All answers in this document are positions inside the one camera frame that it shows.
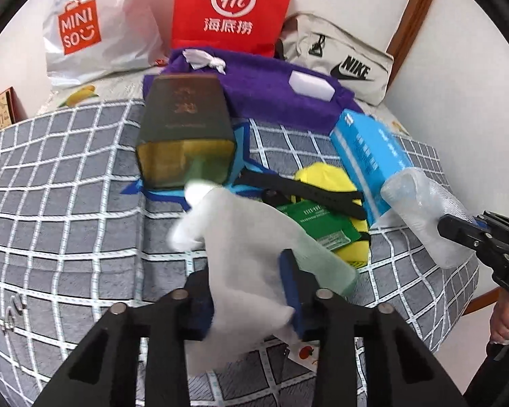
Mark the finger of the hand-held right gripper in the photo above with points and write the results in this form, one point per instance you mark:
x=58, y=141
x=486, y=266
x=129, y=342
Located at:
x=460, y=231
x=494, y=222

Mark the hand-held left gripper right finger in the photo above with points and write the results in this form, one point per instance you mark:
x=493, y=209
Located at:
x=289, y=288

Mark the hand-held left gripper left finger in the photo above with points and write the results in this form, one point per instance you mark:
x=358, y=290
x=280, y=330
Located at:
x=201, y=318

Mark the clear plastic cup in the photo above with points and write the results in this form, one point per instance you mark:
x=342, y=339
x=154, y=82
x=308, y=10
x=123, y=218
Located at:
x=424, y=216

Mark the white tissue cloth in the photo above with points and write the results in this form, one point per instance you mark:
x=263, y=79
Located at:
x=241, y=263

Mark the yellow pouch with black bands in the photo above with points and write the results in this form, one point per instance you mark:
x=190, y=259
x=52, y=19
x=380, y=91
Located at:
x=322, y=178

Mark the person's right hand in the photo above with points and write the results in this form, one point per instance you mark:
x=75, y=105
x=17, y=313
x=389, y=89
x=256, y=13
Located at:
x=499, y=322

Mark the dark green tissue packet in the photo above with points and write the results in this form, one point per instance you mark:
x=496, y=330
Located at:
x=318, y=224

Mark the blue cardboard box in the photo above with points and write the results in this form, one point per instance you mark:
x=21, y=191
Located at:
x=367, y=152

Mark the blue star-shaped pad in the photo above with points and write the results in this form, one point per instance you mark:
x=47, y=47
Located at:
x=242, y=152

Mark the grey checked blanket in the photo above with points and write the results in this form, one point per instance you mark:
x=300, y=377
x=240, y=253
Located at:
x=68, y=203

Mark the dark green box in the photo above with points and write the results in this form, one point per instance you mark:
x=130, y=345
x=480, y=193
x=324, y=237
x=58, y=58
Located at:
x=184, y=131

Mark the purple towel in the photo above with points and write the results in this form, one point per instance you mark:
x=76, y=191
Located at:
x=263, y=93

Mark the white sponge block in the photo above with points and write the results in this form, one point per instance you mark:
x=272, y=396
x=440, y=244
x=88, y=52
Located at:
x=311, y=84

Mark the beige bag with black logo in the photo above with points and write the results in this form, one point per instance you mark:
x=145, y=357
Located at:
x=348, y=59

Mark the crumpled white tissue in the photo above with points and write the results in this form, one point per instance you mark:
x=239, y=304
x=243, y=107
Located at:
x=204, y=60

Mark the fruit-print bed sheet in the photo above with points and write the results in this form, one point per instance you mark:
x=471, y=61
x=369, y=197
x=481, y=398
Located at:
x=89, y=91

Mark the red shopping bag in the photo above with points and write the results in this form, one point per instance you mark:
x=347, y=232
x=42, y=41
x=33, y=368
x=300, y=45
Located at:
x=233, y=8

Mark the brown cardboard box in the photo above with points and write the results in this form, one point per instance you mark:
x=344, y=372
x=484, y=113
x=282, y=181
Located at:
x=1, y=110

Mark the white plastic shopping bag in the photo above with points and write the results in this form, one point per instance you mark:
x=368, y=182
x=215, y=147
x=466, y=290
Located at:
x=97, y=29

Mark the wooden bed frame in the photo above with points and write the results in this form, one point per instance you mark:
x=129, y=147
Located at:
x=415, y=8

